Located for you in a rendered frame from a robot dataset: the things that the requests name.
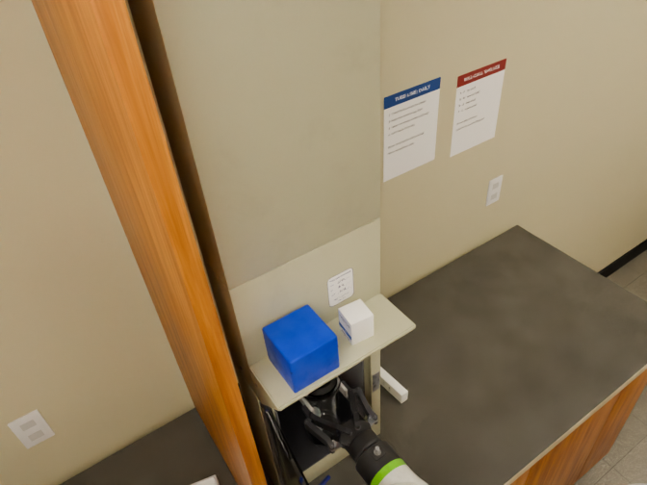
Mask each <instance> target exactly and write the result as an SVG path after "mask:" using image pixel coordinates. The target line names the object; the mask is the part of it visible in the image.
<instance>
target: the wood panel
mask: <svg viewBox="0 0 647 485"><path fill-rule="evenodd" d="M31 1H32V3H33V6H34V8H35V11H36V13H37V16H38V18H39V22H40V25H41V27H42V30H43V32H44V34H45V36H46V39H47V41H48V44H49V46H50V49H51V51H52V53H53V56H54V58H55V61H56V63H57V66H58V68H59V70H60V72H61V75H62V77H63V80H64V82H65V86H66V89H67V91H68V94H69V96H70V99H71V101H72V104H73V106H74V109H75V111H76V114H77V115H78V118H79V120H80V122H81V125H82V127H83V130H84V132H85V135H86V137H87V140H88V142H89V145H90V147H91V151H92V154H93V156H94V159H95V160H96V163H97V165H98V168H99V170H100V173H101V175H102V178H103V180H104V183H105V185H106V188H107V190H108V193H109V195H110V197H111V199H112V201H113V204H114V206H115V209H116V213H117V215H118V218H119V220H120V223H121V225H122V228H123V230H124V233H125V235H126V238H127V240H128V242H129V244H130V247H131V249H132V252H133V254H134V257H135V259H136V262H137V264H138V266H139V269H140V271H141V274H142V278H143V280H144V283H145V285H146V287H147V289H148V292H149V294H150V297H151V299H152V302H153V304H154V307H155V309H156V312H157V314H158V317H159V319H160V322H161V324H162V326H163V328H164V331H165V333H166V335H167V338H168V342H169V344H170V347H171V349H172V352H173V354H174V357H175V359H176V362H177V364H178V367H179V369H180V371H181V373H182V376H183V378H184V381H185V383H186V386H187V388H188V391H189V393H190V396H191V398H192V401H193V403H194V407H195V409H196V411H197V413H198V414H199V416H200V417H201V419H202V421H203V422H204V424H205V426H206V428H207V430H208V431H209V433H210V435H211V437H212V439H213V441H214V442H215V444H216V446H217V448H218V450H219V451H220V454H221V456H222V458H223V460H224V461H225V463H226V465H227V467H228V469H229V470H230V471H231V473H232V475H233V477H234V479H235V480H236V482H237V484H238V485H268V484H267V480H266V477H265V475H264V471H263V468H262V464H261V461H260V458H259V454H258V451H257V447H256V445H255V442H254V438H253V435H252V431H251V428H250V425H249V421H248V418H247V414H246V409H245V406H244V403H243V400H242V396H241V393H240V389H239V386H238V383H237V379H236V376H235V372H234V370H233V367H232V363H231V360H230V356H229V353H228V350H227V346H226V343H225V339H224V337H223V334H222V330H221V327H220V321H219V318H218V314H217V311H216V308H215V304H214V301H213V297H212V295H211V292H210V288H209V285H208V281H207V278H206V275H205V271H204V268H203V265H202V262H201V259H200V255H199V252H198V248H197V245H196V242H195V238H194V232H193V229H192V226H191V223H190V220H189V216H188V213H187V210H186V206H185V203H184V200H183V196H182V193H181V190H180V187H179V184H178V180H177V177H176V173H175V170H174V167H173V163H172V160H171V157H170V154H169V151H168V145H167V141H166V138H165V135H164V131H163V128H162V124H161V121H160V118H159V115H158V112H157V109H156V105H155V102H154V98H153V95H152V92H151V88H150V85H149V82H148V79H147V76H146V72H145V69H144V65H143V62H142V56H141V53H140V49H139V46H138V44H137V40H136V37H135V33H134V30H133V27H132V23H131V20H130V17H129V13H128V11H127V7H126V4H125V1H124V0H31Z"/></svg>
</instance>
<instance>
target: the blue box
mask: <svg viewBox="0 0 647 485"><path fill-rule="evenodd" d="M262 330H263V335H264V339H265V344H266V348H267V352H268V357H269V359H270V361H271V362H272V364H273V365H274V366H275V368H276V369H277V370H278V372H279V373H280V374H281V376H282V377H283V378H284V380H285V381H286V382H287V384H288V385H289V386H290V388H291V389H292V390H293V392H294V393H297V392H299V391H301V390H302V389H304V388H306V387H307V386H309V385H311V384H312V383H314V382H315V381H317V380H319V379H320V378H322V377H324V376H325V375H327V374H329V373H330V372H332V371H334V370H336V369H338V368H339V367H340V363H339V351H338V340H337V335H336V334H335V333H334V332H333V331H332V330H331V329H330V328H329V327H328V326H327V325H326V324H325V322H324V321H323V320H322V319H321V318H320V317H319V316H318V315H317V314H316V313H315V312H314V310H313V309H312V308H311V307H310V306H309V305H304V306H303V307H301V308H299V309H297V310H295V311H294V312H292V313H290V314H289V315H287V316H285V317H283V318H281V319H278V320H276V321H274V322H273V323H271V324H269V325H267V326H265V327H263V329H262Z"/></svg>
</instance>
